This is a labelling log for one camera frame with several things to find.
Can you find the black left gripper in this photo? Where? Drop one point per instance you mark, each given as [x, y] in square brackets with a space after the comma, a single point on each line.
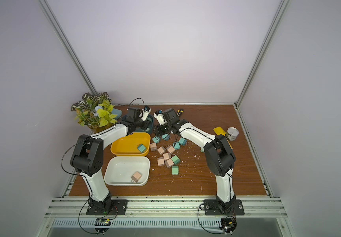
[146, 124]

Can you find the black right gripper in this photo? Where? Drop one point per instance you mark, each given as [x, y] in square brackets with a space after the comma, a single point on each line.
[162, 130]

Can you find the green plug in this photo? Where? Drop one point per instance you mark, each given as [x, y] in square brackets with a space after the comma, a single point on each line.
[141, 148]
[175, 170]
[176, 160]

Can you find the pink plug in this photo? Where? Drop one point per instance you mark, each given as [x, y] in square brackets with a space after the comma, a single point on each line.
[136, 177]
[161, 150]
[153, 147]
[169, 163]
[160, 161]
[170, 149]
[166, 156]

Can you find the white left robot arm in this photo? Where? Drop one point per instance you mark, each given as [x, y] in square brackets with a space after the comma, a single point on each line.
[88, 155]

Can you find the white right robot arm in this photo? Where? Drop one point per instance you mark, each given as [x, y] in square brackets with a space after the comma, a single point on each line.
[219, 155]

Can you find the teal storage bin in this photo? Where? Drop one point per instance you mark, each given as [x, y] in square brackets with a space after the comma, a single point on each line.
[150, 123]

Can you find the yellow storage bin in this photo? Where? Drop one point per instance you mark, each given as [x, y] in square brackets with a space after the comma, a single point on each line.
[127, 146]

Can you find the white storage bin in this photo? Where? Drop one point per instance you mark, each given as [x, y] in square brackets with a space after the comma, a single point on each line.
[120, 169]

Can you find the yellow black utility knife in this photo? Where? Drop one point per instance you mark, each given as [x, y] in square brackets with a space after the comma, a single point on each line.
[179, 112]

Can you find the teal plug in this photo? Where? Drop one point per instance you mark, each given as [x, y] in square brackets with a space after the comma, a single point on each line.
[166, 137]
[182, 141]
[176, 146]
[156, 139]

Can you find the light blue dish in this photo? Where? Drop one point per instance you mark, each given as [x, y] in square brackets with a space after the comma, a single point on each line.
[117, 112]

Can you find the potted green plant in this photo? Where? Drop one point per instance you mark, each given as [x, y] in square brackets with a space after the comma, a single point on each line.
[95, 112]

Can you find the yellow toy shovel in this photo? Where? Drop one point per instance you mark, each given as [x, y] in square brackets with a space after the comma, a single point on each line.
[221, 131]

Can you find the silver tin can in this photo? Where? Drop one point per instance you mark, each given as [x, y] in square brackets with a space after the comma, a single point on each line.
[232, 133]

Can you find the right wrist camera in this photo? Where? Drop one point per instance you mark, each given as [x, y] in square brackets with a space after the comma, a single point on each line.
[158, 115]

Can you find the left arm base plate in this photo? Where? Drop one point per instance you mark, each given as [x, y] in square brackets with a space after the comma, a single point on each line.
[107, 207]

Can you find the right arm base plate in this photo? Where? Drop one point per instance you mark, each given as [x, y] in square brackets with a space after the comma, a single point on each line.
[214, 207]

